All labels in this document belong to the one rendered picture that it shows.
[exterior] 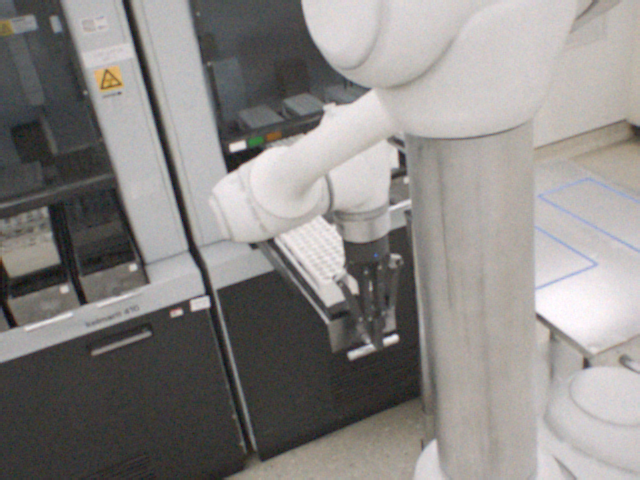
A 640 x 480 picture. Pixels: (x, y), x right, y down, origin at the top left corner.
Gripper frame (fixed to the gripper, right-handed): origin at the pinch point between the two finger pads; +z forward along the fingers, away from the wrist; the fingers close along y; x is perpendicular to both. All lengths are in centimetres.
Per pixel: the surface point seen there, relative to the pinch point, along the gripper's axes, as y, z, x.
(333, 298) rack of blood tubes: 3.6, -2.7, -9.6
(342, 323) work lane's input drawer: 3.8, 0.7, -6.1
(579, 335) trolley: -26.2, -1.8, 21.4
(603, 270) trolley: -42.2, -1.8, 9.3
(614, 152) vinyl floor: -211, 80, -159
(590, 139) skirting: -206, 75, -172
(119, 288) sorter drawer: 40, 5, -52
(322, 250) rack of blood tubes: 0.2, -6.0, -21.5
